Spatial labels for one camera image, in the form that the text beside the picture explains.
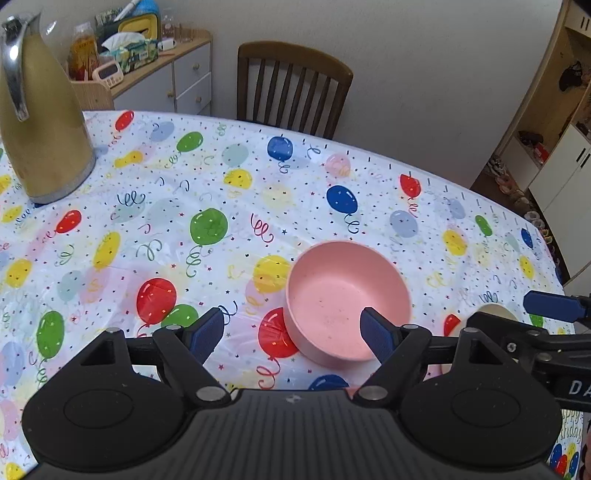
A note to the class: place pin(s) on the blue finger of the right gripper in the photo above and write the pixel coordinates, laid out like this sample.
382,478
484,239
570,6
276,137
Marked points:
558,307

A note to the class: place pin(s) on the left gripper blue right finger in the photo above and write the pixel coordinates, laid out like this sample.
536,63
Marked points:
401,352

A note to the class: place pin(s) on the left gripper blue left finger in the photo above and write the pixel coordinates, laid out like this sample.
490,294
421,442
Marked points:
182,352

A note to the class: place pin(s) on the pink round bowl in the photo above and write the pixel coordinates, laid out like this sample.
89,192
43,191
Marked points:
326,291

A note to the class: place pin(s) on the cream bowl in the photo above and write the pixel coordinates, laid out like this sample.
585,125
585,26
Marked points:
490,308

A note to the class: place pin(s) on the balloon birthday tablecloth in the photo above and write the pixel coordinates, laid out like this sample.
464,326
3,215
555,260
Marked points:
185,213

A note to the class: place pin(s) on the white wardrobe cabinet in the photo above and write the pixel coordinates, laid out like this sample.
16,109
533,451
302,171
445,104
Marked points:
546,115

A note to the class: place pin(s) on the gold thermos jug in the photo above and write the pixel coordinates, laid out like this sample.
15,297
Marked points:
42,126

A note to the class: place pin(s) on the white drawer cabinet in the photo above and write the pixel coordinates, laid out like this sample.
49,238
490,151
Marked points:
178,81

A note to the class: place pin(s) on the small white clock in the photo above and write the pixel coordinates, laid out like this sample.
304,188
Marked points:
108,74

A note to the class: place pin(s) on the green tissue box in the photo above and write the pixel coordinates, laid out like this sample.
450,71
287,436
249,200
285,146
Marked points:
131,50

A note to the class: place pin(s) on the brown wooden chair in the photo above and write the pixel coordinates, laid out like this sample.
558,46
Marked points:
290,86

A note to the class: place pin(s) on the orange jar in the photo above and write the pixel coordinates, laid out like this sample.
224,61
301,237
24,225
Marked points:
83,54

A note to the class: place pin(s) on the yellow black bag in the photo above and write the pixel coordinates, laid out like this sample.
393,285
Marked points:
147,24

